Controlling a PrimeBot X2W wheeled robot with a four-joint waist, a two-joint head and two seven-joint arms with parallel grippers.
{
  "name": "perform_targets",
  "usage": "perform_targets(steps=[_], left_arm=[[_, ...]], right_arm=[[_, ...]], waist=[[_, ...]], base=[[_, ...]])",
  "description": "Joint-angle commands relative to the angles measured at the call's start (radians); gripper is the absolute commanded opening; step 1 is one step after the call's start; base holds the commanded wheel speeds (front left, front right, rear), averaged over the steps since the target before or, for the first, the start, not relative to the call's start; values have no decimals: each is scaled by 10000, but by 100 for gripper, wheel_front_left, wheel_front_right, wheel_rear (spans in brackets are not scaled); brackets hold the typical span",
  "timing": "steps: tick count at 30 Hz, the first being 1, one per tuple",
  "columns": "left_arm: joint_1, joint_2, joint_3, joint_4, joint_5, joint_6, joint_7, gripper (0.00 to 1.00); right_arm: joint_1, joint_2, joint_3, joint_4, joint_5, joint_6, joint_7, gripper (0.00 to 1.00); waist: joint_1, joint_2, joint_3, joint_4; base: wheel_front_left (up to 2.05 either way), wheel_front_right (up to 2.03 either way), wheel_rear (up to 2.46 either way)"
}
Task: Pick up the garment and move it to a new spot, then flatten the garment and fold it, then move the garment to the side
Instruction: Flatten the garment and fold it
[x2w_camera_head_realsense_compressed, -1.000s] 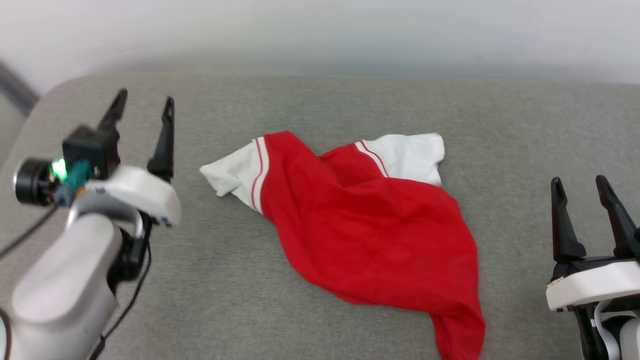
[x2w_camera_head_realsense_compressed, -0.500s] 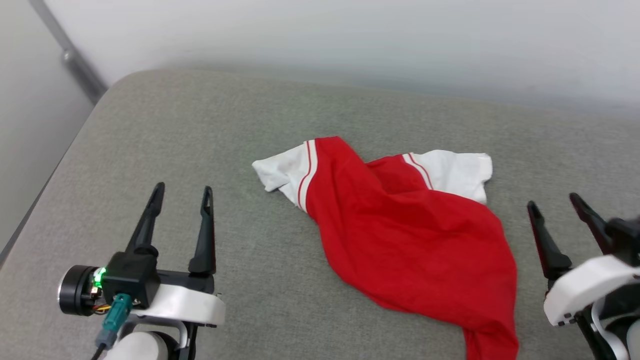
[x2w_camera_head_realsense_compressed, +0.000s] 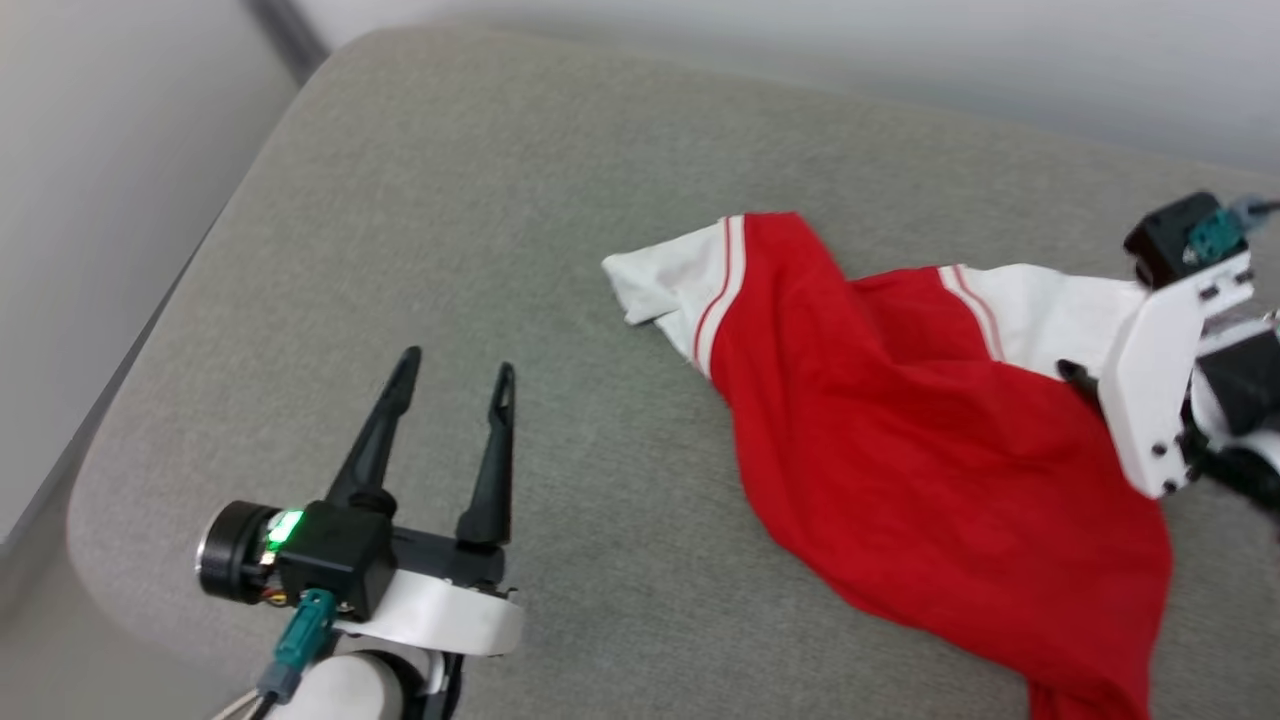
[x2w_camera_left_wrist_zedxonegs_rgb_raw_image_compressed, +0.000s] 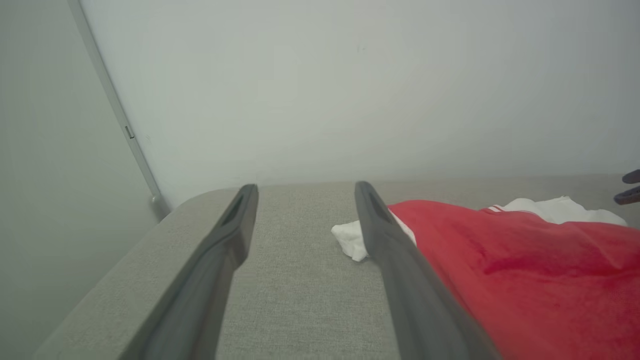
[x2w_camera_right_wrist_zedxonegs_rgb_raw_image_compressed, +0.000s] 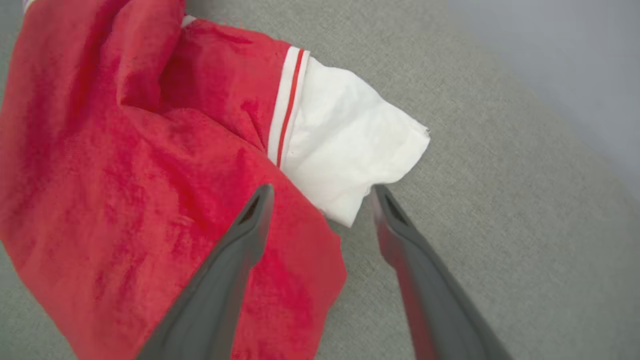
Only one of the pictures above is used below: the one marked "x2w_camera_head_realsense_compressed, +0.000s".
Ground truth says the right camera cable teal connector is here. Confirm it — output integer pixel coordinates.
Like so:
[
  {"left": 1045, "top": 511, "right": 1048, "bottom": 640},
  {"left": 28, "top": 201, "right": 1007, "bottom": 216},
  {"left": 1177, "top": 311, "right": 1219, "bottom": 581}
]
[{"left": 1188, "top": 194, "right": 1280, "bottom": 265}]

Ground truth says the grey fabric sofa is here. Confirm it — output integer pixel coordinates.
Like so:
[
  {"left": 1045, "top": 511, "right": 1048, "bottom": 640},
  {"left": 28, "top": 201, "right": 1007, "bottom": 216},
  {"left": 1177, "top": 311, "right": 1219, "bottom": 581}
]
[{"left": 65, "top": 25, "right": 1280, "bottom": 720}]

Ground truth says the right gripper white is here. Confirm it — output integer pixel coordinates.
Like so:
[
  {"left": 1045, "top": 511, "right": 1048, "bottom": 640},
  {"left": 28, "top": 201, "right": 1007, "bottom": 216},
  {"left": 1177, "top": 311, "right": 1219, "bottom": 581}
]
[{"left": 1057, "top": 252, "right": 1257, "bottom": 500}]

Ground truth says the red white t-shirt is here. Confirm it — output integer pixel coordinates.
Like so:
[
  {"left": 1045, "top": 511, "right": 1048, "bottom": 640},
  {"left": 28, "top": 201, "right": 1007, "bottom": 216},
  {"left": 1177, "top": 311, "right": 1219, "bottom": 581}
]
[{"left": 600, "top": 212, "right": 1173, "bottom": 720}]

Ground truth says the camera cable teal connector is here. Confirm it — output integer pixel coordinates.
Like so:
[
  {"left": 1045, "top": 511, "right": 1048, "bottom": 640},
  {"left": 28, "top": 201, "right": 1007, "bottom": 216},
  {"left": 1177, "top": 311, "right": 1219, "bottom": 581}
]
[
  {"left": 210, "top": 588, "right": 337, "bottom": 720},
  {"left": 1188, "top": 194, "right": 1280, "bottom": 265}
]

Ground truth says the left camera cable teal connector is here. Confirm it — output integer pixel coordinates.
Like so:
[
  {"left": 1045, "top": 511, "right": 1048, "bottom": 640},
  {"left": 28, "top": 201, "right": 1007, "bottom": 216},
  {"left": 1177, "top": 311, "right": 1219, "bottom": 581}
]
[{"left": 210, "top": 588, "right": 337, "bottom": 720}]

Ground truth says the dark grey baseboard strip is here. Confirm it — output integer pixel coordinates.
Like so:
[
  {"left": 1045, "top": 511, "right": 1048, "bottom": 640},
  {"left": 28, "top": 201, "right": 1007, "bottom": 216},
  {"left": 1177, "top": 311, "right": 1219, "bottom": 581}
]
[{"left": 243, "top": 0, "right": 333, "bottom": 86}]

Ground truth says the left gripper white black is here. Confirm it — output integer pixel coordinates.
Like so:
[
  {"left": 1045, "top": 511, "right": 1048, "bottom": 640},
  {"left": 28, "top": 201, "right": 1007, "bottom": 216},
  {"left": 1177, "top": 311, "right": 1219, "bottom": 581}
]
[{"left": 195, "top": 345, "right": 527, "bottom": 658}]

